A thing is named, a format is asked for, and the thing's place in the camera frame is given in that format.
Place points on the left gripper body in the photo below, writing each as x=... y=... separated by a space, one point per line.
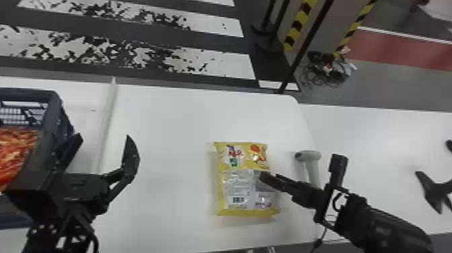
x=83 y=192

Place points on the red snack packet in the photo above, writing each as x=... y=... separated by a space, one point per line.
x=14 y=152

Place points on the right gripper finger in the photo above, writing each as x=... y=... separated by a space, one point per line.
x=280 y=183

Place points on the black basket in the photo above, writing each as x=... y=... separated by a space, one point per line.
x=53 y=120

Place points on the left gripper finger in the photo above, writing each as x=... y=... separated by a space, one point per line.
x=72 y=148
x=130 y=159

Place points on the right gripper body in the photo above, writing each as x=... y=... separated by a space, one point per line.
x=310 y=196

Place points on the hand scanner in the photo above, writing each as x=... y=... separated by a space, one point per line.
x=309 y=157

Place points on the yellow snack packet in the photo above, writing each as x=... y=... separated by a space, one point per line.
x=240 y=176

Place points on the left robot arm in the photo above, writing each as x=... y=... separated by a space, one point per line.
x=60 y=233

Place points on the yellow black striped post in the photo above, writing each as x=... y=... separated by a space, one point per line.
x=318 y=21

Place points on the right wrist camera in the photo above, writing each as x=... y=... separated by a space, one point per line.
x=338 y=167

